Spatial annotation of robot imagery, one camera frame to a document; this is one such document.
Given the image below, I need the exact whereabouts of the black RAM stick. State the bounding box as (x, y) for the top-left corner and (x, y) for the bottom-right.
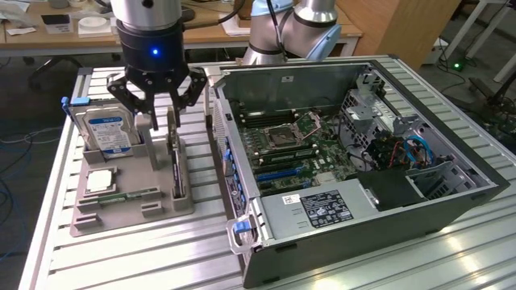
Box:
(257, 144), (318, 166)

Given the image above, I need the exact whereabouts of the wooden desk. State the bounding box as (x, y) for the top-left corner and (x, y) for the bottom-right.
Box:
(182, 5), (364, 58)
(0, 1), (121, 58)

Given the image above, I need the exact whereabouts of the blue expansion slot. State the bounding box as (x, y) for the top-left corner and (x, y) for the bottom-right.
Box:
(256, 167), (301, 182)

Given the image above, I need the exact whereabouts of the wooden cabinet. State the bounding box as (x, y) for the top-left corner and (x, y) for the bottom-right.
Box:
(333, 0), (462, 70)

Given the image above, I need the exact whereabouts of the green RAM stick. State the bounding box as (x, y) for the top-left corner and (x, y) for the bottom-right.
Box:
(80, 189), (158, 205)

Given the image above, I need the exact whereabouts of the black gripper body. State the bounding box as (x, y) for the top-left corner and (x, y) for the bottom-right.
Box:
(116, 22), (186, 94)

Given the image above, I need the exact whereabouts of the brown cardboard box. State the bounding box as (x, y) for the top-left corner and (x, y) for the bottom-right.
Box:
(236, 0), (254, 19)

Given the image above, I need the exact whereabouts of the silver CPU chip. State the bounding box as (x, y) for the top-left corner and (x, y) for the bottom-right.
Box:
(85, 170), (114, 191)

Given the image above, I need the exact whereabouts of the hard disk with blue bracket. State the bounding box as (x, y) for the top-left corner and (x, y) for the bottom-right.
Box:
(60, 93), (142, 160)

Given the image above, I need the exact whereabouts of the metal socket cover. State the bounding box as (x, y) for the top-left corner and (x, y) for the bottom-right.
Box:
(293, 111), (322, 134)

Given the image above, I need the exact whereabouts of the CPU socket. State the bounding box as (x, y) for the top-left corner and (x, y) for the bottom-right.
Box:
(261, 125), (302, 150)

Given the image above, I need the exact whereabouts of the white box with round dish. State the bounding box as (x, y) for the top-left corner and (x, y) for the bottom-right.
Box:
(76, 16), (112, 39)

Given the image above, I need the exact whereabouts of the white paper stack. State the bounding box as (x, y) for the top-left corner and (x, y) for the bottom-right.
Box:
(218, 13), (253, 37)

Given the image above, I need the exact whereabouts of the black floor stand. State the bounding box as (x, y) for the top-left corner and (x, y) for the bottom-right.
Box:
(466, 77), (516, 121)

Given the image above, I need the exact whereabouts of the green motherboard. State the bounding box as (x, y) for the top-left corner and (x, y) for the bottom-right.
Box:
(237, 107), (360, 196)

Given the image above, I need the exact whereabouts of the graphics card with metal bracket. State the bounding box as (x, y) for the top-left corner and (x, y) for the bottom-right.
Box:
(166, 105), (190, 201)

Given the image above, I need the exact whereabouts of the white table frame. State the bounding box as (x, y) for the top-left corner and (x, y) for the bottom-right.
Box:
(438, 0), (516, 82)

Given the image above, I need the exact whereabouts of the white box with black lid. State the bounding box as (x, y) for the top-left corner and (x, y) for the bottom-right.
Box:
(41, 14), (74, 34)

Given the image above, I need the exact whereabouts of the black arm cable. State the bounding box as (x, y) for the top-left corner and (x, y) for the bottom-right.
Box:
(265, 0), (290, 63)

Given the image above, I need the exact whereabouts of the grey sheet metal disk bay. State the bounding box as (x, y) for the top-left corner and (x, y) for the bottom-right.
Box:
(405, 159), (482, 202)

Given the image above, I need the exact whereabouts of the metal disk bay cage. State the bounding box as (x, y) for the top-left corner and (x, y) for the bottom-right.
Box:
(340, 72), (404, 137)

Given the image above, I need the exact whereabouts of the black office chair base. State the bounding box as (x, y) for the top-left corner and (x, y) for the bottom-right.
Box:
(24, 56), (85, 90)

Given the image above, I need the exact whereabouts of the open black PC case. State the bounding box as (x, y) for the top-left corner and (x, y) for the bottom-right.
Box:
(202, 59), (512, 289)

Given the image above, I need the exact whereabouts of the grey power supply unit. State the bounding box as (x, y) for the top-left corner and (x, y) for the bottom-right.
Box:
(260, 178), (382, 239)

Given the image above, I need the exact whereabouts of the blue wire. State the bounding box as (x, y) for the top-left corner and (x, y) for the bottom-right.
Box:
(402, 137), (434, 166)

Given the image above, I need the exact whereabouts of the grey parts rack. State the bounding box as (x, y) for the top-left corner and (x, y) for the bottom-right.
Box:
(68, 113), (196, 238)

